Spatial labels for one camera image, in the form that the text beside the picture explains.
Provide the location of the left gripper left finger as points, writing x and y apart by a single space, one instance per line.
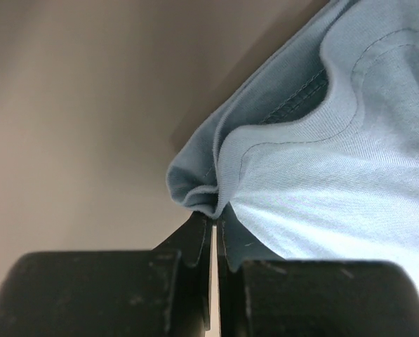
190 308

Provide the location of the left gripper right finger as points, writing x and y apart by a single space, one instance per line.
231 298

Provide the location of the blue t shirt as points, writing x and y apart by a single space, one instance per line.
318 151

